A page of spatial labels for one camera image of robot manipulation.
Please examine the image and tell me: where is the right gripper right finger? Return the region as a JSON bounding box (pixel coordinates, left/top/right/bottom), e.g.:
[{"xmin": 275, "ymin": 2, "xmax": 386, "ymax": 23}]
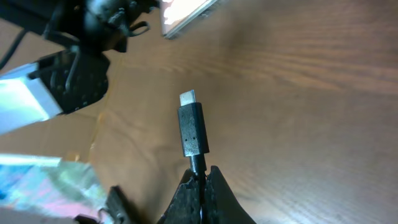
[{"xmin": 205, "ymin": 166, "xmax": 256, "ymax": 224}]

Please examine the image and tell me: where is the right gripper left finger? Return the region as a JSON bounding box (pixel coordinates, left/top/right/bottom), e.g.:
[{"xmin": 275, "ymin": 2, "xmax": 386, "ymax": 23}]
[{"xmin": 157, "ymin": 169, "xmax": 201, "ymax": 224}]

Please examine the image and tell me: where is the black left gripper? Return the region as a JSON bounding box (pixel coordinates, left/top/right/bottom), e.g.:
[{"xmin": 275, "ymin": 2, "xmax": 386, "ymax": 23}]
[{"xmin": 44, "ymin": 0, "xmax": 160, "ymax": 53}]

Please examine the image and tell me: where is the black USB charging cable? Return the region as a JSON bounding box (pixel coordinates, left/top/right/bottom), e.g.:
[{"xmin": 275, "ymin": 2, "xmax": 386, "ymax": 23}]
[{"xmin": 177, "ymin": 89, "xmax": 210, "ymax": 187}]

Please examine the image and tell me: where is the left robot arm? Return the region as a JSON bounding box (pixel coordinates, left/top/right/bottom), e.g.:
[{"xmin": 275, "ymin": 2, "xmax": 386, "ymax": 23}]
[{"xmin": 1, "ymin": 0, "xmax": 160, "ymax": 134}]

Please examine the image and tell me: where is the black left camera cable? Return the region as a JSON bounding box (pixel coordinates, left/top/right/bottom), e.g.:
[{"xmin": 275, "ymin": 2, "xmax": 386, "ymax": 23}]
[{"xmin": 0, "ymin": 29, "xmax": 27, "ymax": 71}]

